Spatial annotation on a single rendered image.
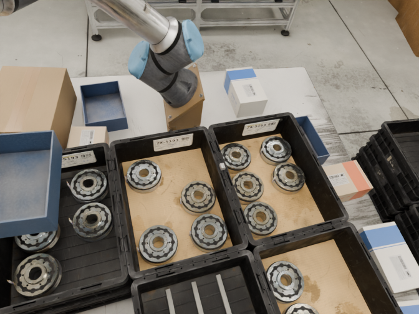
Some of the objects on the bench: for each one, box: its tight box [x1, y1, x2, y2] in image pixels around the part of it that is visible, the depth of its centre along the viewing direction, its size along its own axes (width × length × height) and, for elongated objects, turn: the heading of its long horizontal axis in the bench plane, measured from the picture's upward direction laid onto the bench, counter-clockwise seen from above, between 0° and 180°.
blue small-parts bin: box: [80, 80, 128, 132], centre depth 122 cm, size 20×15×7 cm
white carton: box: [223, 67, 268, 118], centre depth 134 cm, size 20×12×9 cm, turn 11°
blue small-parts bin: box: [295, 115, 330, 165], centre depth 123 cm, size 20×15×7 cm
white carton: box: [358, 222, 419, 295], centre depth 99 cm, size 20×12×9 cm, turn 8°
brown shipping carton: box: [0, 66, 77, 149], centre depth 112 cm, size 30×22×16 cm
